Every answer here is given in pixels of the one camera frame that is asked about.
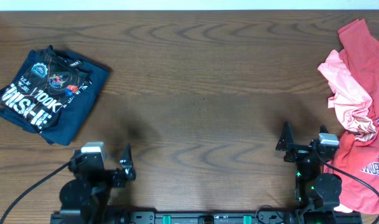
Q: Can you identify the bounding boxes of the black orange-patterned cycling jersey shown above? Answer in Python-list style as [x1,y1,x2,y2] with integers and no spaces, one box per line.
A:
[0,45,91,133]

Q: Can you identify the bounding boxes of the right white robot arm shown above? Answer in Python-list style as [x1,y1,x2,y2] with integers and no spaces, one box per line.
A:
[276,122,342,223]

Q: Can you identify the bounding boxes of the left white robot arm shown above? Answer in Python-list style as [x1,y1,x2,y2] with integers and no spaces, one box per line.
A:
[60,142,136,223]

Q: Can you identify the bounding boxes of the light pink garment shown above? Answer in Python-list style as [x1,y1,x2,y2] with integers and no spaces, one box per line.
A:
[317,50,377,141]

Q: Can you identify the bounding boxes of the folded navy blue shorts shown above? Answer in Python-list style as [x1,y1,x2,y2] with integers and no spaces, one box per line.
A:
[0,49,110,146]

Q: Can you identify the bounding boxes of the red printed t-shirt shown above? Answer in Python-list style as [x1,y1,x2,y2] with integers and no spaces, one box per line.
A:
[317,19,379,214]

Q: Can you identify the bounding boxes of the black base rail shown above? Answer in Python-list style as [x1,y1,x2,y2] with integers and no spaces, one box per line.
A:
[50,205,363,224]

